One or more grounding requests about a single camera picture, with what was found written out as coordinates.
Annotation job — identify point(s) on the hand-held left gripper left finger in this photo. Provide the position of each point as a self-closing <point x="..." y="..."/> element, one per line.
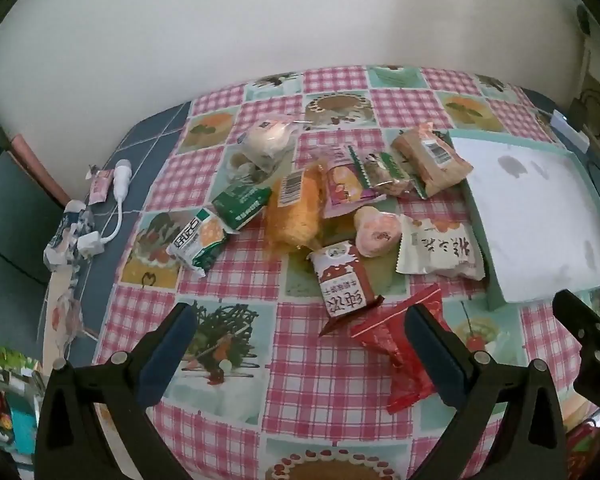
<point x="167" y="355"/>

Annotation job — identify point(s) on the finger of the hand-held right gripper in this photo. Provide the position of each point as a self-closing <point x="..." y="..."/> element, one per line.
<point x="580" y="317"/>

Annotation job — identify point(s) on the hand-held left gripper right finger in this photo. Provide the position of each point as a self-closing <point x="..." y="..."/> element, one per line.
<point x="435" y="360"/>

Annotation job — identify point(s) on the shiny red snack packet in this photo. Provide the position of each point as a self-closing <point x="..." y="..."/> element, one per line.
<point x="390" y="335"/>

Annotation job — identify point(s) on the white snack packet black print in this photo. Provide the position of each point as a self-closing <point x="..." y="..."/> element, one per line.
<point x="440" y="252"/>

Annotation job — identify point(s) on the light green tray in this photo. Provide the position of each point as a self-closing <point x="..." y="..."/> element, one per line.
<point x="530" y="210"/>

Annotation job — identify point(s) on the green white cracker packet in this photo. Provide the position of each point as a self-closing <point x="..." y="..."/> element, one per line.
<point x="197" y="240"/>

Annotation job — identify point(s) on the pink round cake packet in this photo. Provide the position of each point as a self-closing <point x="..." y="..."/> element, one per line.
<point x="377" y="235"/>

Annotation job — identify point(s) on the dark green snack packet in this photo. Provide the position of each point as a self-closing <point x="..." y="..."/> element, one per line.
<point x="240" y="205"/>

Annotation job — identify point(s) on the green edged clear biscuit packet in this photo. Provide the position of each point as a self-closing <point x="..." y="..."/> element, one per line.
<point x="385" y="172"/>

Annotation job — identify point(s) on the orange yellow snack packet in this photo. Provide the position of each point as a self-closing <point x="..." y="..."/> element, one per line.
<point x="297" y="210"/>

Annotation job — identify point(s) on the pink fruit print snack packet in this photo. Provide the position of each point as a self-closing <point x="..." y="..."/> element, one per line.
<point x="345" y="185"/>

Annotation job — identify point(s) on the brown snack packet with barcode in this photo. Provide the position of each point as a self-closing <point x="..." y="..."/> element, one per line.
<point x="430" y="160"/>

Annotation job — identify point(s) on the clear round steamed cake packet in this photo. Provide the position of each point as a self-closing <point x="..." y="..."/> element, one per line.
<point x="267" y="140"/>

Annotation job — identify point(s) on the pink checked printed tablecloth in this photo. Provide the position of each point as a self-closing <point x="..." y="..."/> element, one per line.
<point x="330" y="385"/>

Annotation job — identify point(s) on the beige printed paper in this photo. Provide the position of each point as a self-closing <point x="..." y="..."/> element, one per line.
<point x="62" y="310"/>

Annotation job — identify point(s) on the dark patterned pouch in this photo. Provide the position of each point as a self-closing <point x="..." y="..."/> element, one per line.
<point x="65" y="230"/>

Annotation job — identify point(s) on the white box with light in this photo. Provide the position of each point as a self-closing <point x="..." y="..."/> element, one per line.
<point x="570" y="130"/>

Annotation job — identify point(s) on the colourful clutter pile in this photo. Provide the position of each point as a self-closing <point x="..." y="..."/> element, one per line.
<point x="5" y="400"/>

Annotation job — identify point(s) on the small pink sachet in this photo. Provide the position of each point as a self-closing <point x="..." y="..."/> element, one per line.
<point x="100" y="187"/>

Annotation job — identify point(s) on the dark cabinet door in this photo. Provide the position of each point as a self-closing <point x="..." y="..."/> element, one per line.
<point x="10" y="220"/>

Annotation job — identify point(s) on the pink brown board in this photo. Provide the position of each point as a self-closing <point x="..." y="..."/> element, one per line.
<point x="40" y="165"/>

